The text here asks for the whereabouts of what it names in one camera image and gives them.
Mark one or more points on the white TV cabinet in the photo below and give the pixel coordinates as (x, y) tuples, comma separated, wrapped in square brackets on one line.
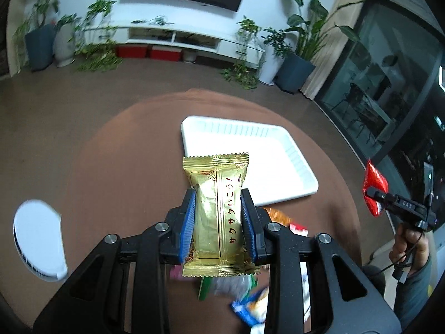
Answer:
[(229, 46)]

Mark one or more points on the dark blue planter right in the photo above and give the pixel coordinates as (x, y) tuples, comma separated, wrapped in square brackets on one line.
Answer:
[(293, 73)]

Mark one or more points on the dark blue planter left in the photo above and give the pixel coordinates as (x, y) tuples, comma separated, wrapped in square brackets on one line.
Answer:
[(39, 47)]

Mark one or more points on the blue orange snack packet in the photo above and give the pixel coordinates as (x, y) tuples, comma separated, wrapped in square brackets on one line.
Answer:
[(252, 310)]

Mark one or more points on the tall leafy plant right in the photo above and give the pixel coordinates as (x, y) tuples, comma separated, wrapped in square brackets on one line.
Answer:
[(312, 30)]

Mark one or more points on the white round stool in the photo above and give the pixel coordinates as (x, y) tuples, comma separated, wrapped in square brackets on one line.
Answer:
[(38, 239)]

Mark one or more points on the dark blue planter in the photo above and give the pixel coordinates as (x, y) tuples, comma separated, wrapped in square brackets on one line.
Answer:
[(39, 47), (293, 73)]

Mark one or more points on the right red storage box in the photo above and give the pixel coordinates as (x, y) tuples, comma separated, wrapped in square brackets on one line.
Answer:
[(165, 53)]

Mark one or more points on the red storage box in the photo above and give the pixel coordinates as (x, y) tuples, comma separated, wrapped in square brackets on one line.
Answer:
[(136, 51), (165, 53)]

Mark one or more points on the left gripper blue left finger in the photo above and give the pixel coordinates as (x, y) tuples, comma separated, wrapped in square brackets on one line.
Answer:
[(181, 221)]

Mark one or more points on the white planter right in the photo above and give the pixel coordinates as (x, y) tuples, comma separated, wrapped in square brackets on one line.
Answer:
[(269, 66)]

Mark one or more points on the white plastic tray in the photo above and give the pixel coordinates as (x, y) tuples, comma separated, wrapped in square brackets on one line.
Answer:
[(277, 170)]

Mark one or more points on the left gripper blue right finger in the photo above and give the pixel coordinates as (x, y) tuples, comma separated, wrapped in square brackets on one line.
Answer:
[(254, 220)]

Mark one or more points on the left red storage box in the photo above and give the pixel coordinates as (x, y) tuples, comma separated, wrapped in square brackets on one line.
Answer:
[(136, 51)]

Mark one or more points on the red snack packet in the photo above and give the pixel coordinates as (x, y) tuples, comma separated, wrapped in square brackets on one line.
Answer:
[(373, 181)]

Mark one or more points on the person's right hand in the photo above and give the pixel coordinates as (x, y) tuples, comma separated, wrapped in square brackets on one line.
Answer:
[(405, 239)]

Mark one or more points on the gold snack packet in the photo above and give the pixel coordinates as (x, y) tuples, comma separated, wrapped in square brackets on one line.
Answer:
[(218, 246)]

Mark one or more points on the white planter left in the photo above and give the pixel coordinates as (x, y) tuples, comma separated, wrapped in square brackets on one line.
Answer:
[(64, 45)]

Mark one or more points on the white planter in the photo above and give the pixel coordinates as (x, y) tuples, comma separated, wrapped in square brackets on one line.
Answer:
[(269, 66), (64, 45)]

